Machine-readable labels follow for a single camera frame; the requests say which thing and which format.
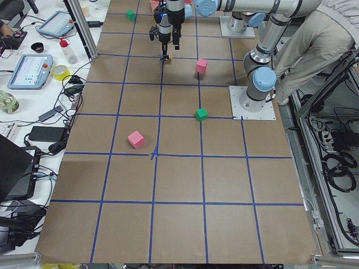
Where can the black bowl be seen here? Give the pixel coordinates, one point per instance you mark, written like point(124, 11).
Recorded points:
point(38, 47)

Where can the black power adapter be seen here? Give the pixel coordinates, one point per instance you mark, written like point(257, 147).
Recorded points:
point(46, 134)

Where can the white squeeze bottle red cap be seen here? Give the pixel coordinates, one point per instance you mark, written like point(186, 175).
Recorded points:
point(67, 51)

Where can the pink cube centre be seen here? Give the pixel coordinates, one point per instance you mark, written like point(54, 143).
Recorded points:
point(136, 139)

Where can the person in beige clothes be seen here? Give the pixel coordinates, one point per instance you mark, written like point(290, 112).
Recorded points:
point(325, 35)

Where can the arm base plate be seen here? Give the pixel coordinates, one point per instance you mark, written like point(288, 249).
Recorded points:
point(234, 28)
point(244, 108)

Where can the aluminium frame post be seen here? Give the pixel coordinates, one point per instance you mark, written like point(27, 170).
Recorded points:
point(74, 9)

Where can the pink cube near gripper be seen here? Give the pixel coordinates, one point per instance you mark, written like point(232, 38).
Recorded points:
point(201, 67)

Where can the yellow push button switch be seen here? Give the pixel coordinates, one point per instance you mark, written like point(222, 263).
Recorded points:
point(166, 58)

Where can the black laptop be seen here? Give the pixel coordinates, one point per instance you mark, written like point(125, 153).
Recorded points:
point(18, 168)

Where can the teach pendant tablet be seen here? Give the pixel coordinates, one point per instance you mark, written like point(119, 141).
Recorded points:
point(58, 25)
point(31, 72)

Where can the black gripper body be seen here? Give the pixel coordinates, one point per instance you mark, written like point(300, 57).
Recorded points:
point(164, 37)

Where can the green cube far right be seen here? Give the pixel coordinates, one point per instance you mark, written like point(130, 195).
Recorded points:
point(130, 14)

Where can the teach pendant tablet near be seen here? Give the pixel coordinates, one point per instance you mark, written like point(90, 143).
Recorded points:
point(31, 72)

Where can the teach pendant tablet far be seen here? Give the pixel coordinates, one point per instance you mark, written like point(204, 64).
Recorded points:
point(58, 25)

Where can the green cube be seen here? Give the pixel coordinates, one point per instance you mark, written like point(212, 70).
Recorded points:
point(130, 14)
point(201, 114)

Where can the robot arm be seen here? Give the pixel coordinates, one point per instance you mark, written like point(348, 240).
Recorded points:
point(170, 15)
point(261, 78)

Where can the green cube front left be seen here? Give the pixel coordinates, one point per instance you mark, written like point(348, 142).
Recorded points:
point(201, 114)

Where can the yellow tape roll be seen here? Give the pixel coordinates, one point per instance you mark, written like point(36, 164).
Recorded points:
point(60, 72)

